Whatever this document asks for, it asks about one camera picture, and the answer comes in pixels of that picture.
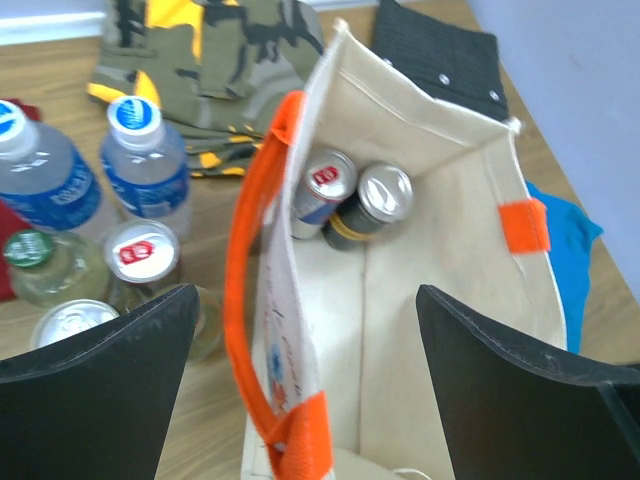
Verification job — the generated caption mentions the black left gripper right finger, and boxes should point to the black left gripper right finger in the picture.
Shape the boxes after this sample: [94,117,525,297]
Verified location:
[416,285,639,479]

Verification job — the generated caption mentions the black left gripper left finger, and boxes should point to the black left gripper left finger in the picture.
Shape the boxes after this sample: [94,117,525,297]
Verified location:
[1,284,199,479]

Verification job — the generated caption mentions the green cap glass bottle back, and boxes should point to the green cap glass bottle back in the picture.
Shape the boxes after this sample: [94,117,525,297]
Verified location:
[187,286,223,362]

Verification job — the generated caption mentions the green cap glass bottle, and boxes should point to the green cap glass bottle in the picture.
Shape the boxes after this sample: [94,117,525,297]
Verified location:
[3,229,112,308]
[187,286,223,362]

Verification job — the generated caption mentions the green cap glass bottle front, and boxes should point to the green cap glass bottle front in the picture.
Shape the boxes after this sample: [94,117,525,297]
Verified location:
[3,229,112,308]

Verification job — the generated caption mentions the red tab can front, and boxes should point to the red tab can front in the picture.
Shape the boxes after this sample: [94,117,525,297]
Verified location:
[104,219,181,301]

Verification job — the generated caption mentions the red tab can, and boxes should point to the red tab can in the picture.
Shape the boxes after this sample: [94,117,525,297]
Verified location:
[291,149,358,239]
[104,219,181,301]

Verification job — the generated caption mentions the beige canvas tote bag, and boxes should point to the beige canvas tote bag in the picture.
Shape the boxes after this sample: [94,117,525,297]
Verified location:
[224,20,567,479]

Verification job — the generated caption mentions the Pocari Sweat bottle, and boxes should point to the Pocari Sweat bottle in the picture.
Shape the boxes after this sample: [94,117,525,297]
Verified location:
[1,100,120,243]
[100,96,192,239]

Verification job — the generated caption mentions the teal blue shirt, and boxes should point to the teal blue shirt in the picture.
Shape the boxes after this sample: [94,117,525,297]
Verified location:
[526,182,603,354]

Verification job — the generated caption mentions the folded red shirt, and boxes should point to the folded red shirt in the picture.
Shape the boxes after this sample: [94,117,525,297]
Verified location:
[0,97,44,301]

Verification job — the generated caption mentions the red tab can back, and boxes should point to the red tab can back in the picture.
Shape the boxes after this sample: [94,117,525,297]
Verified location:
[291,149,358,239]

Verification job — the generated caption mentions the dark grey buttoned garment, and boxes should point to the dark grey buttoned garment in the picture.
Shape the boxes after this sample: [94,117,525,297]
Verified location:
[371,1,509,121]

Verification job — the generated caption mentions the camouflage yellow green shorts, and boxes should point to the camouflage yellow green shorts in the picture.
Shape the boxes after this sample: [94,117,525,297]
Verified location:
[87,0,324,178]

